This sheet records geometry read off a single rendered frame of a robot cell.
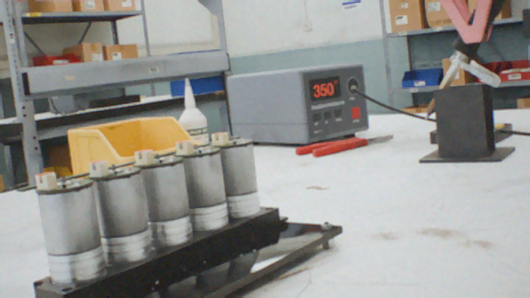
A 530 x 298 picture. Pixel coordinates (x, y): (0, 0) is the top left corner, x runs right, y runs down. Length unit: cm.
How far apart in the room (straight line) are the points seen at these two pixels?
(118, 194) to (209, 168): 6
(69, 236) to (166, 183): 6
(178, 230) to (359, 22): 541
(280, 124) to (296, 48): 531
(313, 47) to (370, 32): 62
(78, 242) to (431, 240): 19
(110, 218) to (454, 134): 37
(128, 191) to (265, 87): 52
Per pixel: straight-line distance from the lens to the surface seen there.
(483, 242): 34
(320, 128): 76
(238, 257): 31
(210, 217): 33
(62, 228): 27
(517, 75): 471
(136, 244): 29
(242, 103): 84
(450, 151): 59
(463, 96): 58
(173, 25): 629
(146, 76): 321
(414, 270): 31
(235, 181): 34
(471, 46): 58
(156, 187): 30
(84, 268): 28
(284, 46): 617
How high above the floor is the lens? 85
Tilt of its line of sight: 7 degrees down
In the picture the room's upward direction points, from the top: 7 degrees counter-clockwise
